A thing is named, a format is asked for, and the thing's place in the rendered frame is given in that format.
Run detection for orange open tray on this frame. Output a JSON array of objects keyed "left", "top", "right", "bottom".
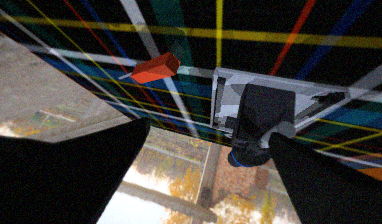
[{"left": 356, "top": 168, "right": 382, "bottom": 181}]

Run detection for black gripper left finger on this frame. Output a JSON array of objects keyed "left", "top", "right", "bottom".
[{"left": 0, "top": 117, "right": 150, "bottom": 224}]

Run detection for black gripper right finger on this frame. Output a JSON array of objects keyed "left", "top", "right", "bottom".
[{"left": 268, "top": 132, "right": 382, "bottom": 224}]

